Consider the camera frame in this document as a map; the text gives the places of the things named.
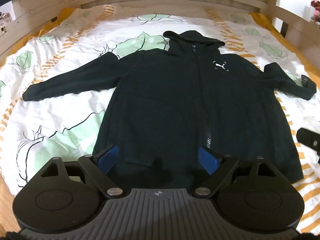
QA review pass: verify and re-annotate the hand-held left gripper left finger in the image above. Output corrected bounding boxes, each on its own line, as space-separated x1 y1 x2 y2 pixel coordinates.
40 145 123 198

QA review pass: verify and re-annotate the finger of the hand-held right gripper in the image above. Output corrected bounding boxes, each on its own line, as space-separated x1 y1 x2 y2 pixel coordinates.
296 127 320 156

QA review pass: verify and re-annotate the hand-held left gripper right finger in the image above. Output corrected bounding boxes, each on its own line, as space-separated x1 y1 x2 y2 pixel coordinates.
192 145 281 198

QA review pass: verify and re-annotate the black hooded zip jacket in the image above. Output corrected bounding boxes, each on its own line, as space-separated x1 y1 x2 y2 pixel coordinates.
22 30 317 184

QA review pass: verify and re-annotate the white leaf-printed duvet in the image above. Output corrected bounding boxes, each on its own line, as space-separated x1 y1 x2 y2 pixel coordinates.
0 4 320 230

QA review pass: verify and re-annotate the colourful fabric bundle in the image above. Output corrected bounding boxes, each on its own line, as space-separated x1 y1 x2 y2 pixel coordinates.
310 0 320 27

